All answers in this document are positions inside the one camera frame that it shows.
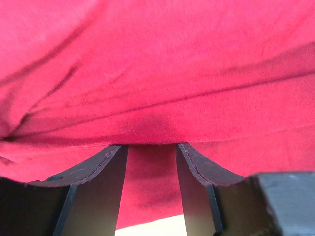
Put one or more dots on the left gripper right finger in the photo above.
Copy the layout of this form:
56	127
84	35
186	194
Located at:
218	202

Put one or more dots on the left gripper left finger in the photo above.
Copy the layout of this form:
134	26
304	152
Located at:
81	201

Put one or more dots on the dark red t shirt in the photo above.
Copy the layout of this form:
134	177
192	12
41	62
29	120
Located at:
234	78

